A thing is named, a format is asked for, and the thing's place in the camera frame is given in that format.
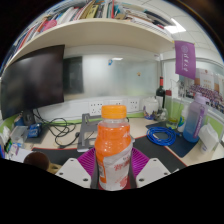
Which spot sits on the white tissue pack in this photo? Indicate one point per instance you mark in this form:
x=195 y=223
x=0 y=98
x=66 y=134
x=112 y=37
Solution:
x=208 y=138

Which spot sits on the grey metal laptop stand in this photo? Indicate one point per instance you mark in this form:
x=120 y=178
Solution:
x=86 y=131

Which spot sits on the ceiling lights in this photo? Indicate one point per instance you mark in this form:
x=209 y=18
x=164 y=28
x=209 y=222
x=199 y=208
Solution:
x=175 y=27

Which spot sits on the dark wine bottle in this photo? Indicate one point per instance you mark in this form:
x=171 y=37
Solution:
x=160 y=95

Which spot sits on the yellow patterned mug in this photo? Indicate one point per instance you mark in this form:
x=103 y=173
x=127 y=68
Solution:
x=36 y=160

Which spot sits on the black desk mat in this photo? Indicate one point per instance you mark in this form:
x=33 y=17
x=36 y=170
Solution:
x=156 y=153

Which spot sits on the purple water bottle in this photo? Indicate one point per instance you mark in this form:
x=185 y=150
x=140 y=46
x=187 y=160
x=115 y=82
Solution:
x=193 y=121

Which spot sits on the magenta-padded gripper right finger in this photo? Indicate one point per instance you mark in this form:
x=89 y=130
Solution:
x=153 y=171

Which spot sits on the shelf unit with books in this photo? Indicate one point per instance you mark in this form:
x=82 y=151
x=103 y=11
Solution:
x=100 y=33

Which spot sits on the group photo poster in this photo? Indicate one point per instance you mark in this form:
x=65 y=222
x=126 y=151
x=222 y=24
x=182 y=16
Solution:
x=206 y=90

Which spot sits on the small blue box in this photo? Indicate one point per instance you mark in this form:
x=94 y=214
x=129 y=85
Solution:
x=35 y=130

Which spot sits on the purple pennant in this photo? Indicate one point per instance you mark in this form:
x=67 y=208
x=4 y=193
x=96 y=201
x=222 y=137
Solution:
x=185 y=60

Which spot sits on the black computer monitor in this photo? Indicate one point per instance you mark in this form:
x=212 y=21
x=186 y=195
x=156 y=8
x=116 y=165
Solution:
x=33 y=80

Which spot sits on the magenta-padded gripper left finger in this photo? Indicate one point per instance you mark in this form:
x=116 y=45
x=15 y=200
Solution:
x=71 y=171

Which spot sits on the orange juice bottle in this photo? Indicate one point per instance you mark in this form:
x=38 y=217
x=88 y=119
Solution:
x=111 y=143

